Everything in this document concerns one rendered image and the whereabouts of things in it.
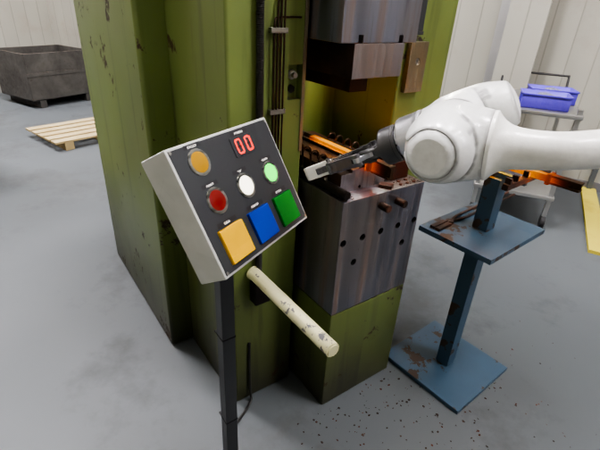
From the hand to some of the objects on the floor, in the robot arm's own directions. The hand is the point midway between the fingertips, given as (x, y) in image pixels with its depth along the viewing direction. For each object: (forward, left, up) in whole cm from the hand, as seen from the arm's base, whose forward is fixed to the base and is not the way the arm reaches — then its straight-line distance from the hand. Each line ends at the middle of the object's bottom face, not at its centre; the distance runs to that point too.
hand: (319, 170), depth 96 cm
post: (+22, +9, -113) cm, 115 cm away
